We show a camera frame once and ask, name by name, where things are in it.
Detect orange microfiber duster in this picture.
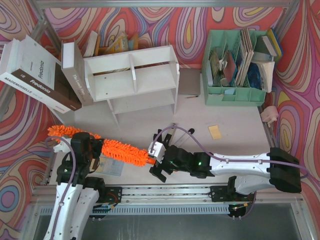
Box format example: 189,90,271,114
48,125,156,167

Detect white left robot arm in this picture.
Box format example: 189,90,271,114
44,132,106,240

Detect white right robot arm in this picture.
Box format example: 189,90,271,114
148,130,302,196

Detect white wooden bookshelf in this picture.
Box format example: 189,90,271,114
84,45,180,123

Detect light blue calculator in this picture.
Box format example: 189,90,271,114
95,157,124,177

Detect tan sticky note pad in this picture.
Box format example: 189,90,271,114
208,125,222,140

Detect small pencil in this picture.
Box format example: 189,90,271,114
185,95,199,99

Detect grey hardcover book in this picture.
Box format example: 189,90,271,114
61,42,94,107

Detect pink plastic object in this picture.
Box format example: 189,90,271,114
260,105,279,128

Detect green plastic desk organizer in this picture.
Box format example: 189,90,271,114
202,28,266,107

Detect white Fredonia book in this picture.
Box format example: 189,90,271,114
0,36,82,114

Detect books behind shelf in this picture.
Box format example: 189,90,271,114
81,31,139,58

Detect books in organizer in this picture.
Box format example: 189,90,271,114
205,27,283,93

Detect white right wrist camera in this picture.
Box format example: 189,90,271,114
148,141,166,162

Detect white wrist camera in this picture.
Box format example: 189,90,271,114
148,141,166,162
53,140,71,153

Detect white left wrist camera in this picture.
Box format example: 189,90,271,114
53,140,71,153

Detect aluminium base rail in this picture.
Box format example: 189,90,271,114
107,183,304,205

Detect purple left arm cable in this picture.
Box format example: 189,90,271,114
46,136,77,236

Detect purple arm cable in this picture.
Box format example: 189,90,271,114
152,126,311,221
46,136,77,236

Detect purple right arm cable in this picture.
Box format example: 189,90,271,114
152,126,311,221

